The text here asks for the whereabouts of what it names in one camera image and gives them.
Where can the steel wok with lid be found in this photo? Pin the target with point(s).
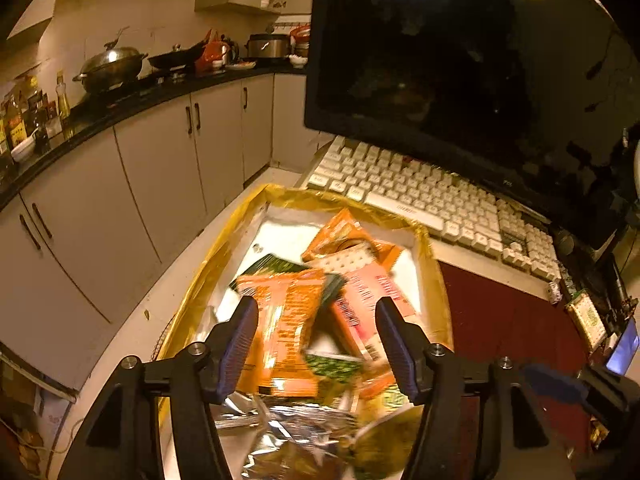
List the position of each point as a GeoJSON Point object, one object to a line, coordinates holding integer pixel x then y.
{"type": "Point", "coordinates": [110, 65]}

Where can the orange packet with round logo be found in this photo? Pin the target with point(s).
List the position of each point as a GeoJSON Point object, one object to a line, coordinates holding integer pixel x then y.
{"type": "Point", "coordinates": [345, 230]}

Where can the white kitchen base cabinet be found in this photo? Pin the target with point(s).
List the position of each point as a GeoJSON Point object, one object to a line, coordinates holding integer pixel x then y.
{"type": "Point", "coordinates": [150, 185]}

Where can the red kettle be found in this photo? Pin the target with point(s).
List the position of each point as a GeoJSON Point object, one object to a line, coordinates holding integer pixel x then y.
{"type": "Point", "coordinates": [212, 52]}

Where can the silver rice cooker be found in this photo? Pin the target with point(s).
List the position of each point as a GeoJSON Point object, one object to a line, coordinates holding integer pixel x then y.
{"type": "Point", "coordinates": [267, 46]}

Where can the phone with lit screen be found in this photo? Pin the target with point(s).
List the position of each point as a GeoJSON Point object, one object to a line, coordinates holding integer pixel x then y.
{"type": "Point", "coordinates": [625, 350]}

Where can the group of condiment bottles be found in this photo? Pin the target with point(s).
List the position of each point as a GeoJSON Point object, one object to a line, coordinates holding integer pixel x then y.
{"type": "Point", "coordinates": [22, 120]}

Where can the black kitchen countertop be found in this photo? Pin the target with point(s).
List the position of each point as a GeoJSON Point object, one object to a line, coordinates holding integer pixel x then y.
{"type": "Point", "coordinates": [125, 105]}

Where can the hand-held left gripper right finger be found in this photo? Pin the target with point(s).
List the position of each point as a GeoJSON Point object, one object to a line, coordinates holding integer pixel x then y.
{"type": "Point", "coordinates": [395, 345]}

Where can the gold-rimmed cardboard box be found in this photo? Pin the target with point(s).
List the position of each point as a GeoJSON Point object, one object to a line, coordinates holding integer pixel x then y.
{"type": "Point", "coordinates": [280, 200]}

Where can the small black spotted candy packet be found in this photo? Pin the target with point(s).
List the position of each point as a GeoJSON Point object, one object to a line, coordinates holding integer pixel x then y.
{"type": "Point", "coordinates": [554, 292]}

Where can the yellow-green snack packet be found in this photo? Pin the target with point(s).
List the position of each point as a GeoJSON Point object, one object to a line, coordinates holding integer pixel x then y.
{"type": "Point", "coordinates": [385, 440]}

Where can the black frying pan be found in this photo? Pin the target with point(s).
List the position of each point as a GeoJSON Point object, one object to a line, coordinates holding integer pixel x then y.
{"type": "Point", "coordinates": [172, 60]}

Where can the black computer monitor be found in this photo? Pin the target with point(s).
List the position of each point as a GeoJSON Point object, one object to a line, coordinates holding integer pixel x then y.
{"type": "Point", "coordinates": [450, 60]}

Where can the yellow oil bottle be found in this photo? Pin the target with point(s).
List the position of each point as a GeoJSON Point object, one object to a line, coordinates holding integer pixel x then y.
{"type": "Point", "coordinates": [62, 100]}

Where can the beige computer keyboard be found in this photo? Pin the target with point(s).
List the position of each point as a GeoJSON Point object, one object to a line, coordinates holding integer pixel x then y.
{"type": "Point", "coordinates": [440, 200]}

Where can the orange snack stick packet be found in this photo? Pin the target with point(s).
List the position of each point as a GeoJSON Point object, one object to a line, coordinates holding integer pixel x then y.
{"type": "Point", "coordinates": [285, 320]}

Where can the cracker packet with green ends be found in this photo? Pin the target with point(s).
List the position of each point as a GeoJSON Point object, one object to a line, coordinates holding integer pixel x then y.
{"type": "Point", "coordinates": [345, 260]}

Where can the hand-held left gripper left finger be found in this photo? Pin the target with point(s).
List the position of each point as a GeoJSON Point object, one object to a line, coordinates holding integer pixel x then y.
{"type": "Point", "coordinates": [240, 345]}

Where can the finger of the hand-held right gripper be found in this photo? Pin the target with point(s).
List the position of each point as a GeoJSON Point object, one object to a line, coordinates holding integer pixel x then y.
{"type": "Point", "coordinates": [550, 382]}

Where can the small green-bordered cracker packet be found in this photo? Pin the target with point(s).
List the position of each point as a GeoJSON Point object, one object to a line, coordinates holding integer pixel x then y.
{"type": "Point", "coordinates": [587, 320]}

